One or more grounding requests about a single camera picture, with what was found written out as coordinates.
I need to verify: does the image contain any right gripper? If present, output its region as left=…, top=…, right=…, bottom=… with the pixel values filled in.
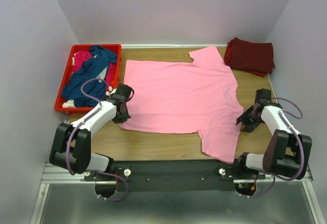
left=236, top=105, right=263, bottom=133

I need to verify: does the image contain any pink t-shirt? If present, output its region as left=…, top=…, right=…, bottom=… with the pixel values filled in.
left=121, top=47, right=243, bottom=163

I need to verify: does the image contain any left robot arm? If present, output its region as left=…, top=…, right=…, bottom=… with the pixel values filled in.
left=49, top=84, right=134, bottom=181

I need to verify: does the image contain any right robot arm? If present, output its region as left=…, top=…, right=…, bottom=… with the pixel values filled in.
left=235, top=88, right=312, bottom=181

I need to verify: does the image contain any navy blue t-shirt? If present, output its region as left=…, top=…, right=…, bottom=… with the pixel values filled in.
left=60, top=44, right=121, bottom=109

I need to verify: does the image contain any white garment piece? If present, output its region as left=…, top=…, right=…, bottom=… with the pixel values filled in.
left=62, top=100, right=75, bottom=108

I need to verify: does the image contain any folded dark red t-shirt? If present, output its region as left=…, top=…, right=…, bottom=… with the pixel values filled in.
left=223, top=37, right=275, bottom=77

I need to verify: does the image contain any red plastic bin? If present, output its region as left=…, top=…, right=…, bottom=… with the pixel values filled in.
left=54, top=43, right=122, bottom=114

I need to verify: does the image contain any magenta t-shirt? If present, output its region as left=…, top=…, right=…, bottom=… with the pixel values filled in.
left=72, top=51, right=116, bottom=85

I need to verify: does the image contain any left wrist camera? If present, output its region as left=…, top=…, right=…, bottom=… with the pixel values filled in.
left=105, top=86, right=116, bottom=96

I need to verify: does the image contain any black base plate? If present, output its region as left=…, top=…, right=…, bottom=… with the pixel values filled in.
left=84, top=159, right=271, bottom=193

